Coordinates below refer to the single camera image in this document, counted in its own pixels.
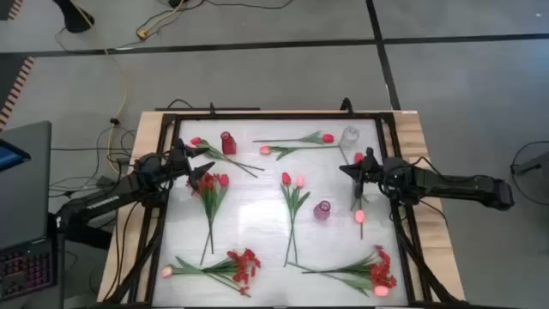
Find yellow plug with cable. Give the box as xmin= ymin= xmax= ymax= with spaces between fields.
xmin=136 ymin=0 xmax=186 ymax=40

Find long yellow floor cable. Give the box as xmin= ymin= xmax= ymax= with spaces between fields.
xmin=68 ymin=0 xmax=130 ymax=173

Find red glass vase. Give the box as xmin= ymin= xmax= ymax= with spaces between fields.
xmin=220 ymin=130 xmax=238 ymax=156

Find laptop computer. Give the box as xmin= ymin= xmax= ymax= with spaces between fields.
xmin=0 ymin=120 xmax=59 ymax=302

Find black ring floor stand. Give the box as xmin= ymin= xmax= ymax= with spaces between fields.
xmin=509 ymin=140 xmax=549 ymax=218

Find dark mat orange striped edge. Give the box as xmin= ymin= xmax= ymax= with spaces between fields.
xmin=0 ymin=0 xmax=25 ymax=21
xmin=0 ymin=55 xmax=35 ymax=130

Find black wheeled stand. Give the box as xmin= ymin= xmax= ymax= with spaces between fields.
xmin=51 ymin=0 xmax=96 ymax=34

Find red blossom spray green stems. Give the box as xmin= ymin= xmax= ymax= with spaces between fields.
xmin=185 ymin=172 xmax=231 ymax=266
xmin=301 ymin=244 xmax=399 ymax=297
xmin=201 ymin=247 xmax=262 ymax=298

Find clear glass vase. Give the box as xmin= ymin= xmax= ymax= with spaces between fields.
xmin=341 ymin=125 xmax=360 ymax=149

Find pink ribbed glass vase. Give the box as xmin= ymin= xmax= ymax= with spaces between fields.
xmin=312 ymin=199 xmax=332 ymax=221

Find black aluminium table frame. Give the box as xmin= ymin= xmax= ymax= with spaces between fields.
xmin=100 ymin=112 xmax=468 ymax=309

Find black flat bar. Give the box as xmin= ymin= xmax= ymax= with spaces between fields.
xmin=154 ymin=106 xmax=262 ymax=112

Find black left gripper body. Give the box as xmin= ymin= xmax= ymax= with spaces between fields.
xmin=165 ymin=137 xmax=192 ymax=181

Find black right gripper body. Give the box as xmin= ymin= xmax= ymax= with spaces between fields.
xmin=362 ymin=148 xmax=389 ymax=197

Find small lit display screen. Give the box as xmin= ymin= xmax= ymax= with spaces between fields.
xmin=0 ymin=137 xmax=32 ymax=173

